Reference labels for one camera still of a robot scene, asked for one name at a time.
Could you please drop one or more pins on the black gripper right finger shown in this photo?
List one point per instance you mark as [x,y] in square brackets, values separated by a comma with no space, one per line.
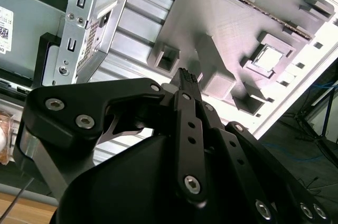
[237,142]

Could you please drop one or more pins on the CPU with silver top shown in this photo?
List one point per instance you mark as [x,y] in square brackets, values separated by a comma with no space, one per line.
[268,59]

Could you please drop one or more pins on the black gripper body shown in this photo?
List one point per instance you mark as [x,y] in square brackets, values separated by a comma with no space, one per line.
[126,181]

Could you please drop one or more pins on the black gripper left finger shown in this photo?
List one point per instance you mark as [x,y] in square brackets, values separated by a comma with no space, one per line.
[79,102]

